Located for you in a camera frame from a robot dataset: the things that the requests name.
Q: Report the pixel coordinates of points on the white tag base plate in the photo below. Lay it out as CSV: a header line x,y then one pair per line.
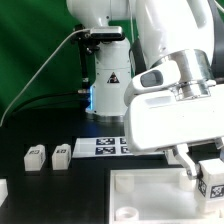
x,y
100,147

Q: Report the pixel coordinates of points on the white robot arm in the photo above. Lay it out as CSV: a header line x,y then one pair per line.
x,y
155,32

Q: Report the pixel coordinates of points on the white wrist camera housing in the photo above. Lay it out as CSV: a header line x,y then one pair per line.
x,y
158,78

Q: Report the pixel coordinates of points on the grey camera on stand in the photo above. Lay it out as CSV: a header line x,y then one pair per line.
x,y
110,33

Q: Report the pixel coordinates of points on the white part left edge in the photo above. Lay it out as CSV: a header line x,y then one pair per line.
x,y
3,191

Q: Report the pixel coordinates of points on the white square table top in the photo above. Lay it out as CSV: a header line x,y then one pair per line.
x,y
153,196

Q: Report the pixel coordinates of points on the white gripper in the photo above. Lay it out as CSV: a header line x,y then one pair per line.
x,y
159,122

